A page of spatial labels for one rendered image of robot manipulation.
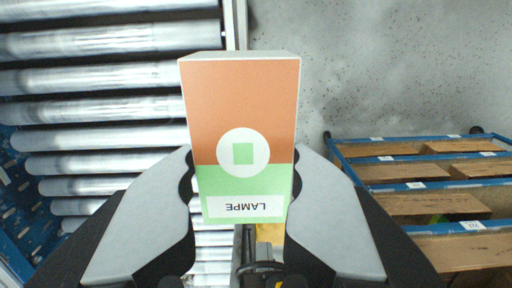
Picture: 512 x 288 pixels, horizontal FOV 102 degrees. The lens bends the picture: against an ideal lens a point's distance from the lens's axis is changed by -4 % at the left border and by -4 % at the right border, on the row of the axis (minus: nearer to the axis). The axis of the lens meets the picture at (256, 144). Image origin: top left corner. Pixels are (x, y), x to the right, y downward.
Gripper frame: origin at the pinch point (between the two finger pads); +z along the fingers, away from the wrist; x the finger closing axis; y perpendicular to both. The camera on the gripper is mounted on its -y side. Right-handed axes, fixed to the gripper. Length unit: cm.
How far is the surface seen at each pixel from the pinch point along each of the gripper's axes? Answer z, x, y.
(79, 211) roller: 30, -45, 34
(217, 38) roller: 30.2, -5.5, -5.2
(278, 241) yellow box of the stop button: 17.5, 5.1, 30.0
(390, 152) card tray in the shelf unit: 83, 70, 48
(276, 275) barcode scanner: 4.9, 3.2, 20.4
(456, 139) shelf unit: 91, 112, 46
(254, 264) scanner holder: 3.9, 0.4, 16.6
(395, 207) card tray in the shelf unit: 45, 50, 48
